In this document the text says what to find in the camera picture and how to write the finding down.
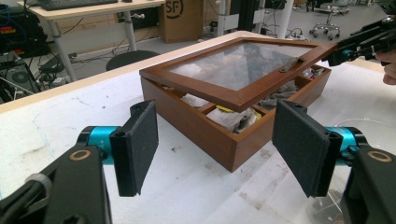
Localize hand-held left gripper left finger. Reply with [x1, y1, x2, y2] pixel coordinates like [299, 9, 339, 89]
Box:
[78, 99, 160, 198]

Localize brown wooden box with glass lid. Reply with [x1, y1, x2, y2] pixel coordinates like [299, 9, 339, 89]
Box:
[138, 36, 339, 174]

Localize white legged desk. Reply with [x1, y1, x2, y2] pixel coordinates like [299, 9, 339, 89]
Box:
[16, 0, 166, 82]

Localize black keyboard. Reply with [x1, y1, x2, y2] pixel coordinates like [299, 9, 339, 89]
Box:
[36, 0, 120, 12]

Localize black round stool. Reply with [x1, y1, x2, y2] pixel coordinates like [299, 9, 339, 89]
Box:
[105, 49, 162, 72]

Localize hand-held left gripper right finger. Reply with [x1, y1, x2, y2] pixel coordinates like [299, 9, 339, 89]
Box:
[272, 99, 369, 199]

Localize white power adapter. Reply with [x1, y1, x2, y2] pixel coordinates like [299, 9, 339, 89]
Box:
[50, 77, 68, 88]

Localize cardboard box with round logo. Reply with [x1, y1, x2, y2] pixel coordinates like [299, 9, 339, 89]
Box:
[158, 0, 205, 44]

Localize yellow packet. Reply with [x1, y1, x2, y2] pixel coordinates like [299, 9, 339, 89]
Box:
[216, 105, 263, 121]

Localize chrome wheeled stool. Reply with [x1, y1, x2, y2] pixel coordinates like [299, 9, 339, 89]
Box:
[308, 2, 343, 42]

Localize large white crumpled wrapper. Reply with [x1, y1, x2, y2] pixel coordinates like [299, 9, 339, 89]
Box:
[205, 106, 258, 134]

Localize grey cloth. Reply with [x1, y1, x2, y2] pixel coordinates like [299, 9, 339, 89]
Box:
[259, 79, 299, 110]

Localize white table frame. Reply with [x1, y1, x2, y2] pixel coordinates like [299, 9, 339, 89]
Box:
[276, 0, 295, 40]

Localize black metal stand with base plate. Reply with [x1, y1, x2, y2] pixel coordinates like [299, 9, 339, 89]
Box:
[237, 0, 262, 33]

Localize clear wrapped small item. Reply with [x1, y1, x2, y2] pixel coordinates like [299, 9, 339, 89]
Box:
[302, 66, 326, 79]

